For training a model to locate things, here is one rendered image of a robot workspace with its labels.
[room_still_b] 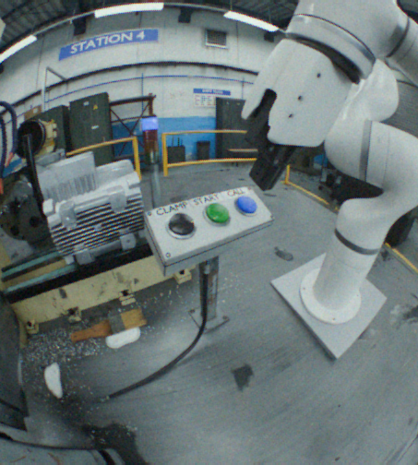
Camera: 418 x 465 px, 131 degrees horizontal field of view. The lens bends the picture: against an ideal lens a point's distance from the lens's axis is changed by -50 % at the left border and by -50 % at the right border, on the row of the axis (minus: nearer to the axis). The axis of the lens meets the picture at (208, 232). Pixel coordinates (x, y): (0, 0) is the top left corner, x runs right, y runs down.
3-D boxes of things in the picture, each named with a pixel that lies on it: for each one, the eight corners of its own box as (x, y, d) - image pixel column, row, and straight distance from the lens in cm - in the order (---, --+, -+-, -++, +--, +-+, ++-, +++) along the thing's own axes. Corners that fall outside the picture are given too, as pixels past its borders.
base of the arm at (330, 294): (327, 262, 64) (344, 209, 55) (368, 298, 61) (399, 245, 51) (285, 288, 52) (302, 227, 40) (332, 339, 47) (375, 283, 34)
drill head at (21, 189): (3, 262, 77) (-25, 196, 72) (28, 214, 110) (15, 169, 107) (53, 241, 65) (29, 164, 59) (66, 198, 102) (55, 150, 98)
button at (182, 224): (173, 244, 22) (174, 236, 20) (163, 224, 23) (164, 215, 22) (197, 236, 23) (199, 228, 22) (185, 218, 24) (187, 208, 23)
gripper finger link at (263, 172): (273, 131, 22) (252, 174, 25) (253, 130, 20) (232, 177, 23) (293, 149, 21) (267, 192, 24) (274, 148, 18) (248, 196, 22)
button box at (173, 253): (163, 278, 25) (164, 261, 20) (144, 233, 27) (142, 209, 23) (262, 237, 32) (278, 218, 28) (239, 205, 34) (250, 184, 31)
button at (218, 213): (210, 232, 24) (214, 223, 22) (199, 213, 25) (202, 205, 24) (230, 225, 25) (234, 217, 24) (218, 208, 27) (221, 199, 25)
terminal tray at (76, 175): (46, 209, 41) (36, 174, 39) (54, 194, 50) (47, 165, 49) (99, 190, 39) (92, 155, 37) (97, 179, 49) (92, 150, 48)
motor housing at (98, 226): (73, 281, 44) (35, 199, 36) (73, 238, 59) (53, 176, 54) (154, 252, 43) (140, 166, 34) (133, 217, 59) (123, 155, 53)
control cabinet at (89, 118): (83, 203, 384) (67, 101, 374) (88, 194, 429) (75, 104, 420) (117, 194, 370) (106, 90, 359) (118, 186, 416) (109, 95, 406)
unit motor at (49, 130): (27, 212, 102) (9, 127, 101) (41, 192, 132) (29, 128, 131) (69, 195, 94) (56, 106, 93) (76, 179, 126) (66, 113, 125)
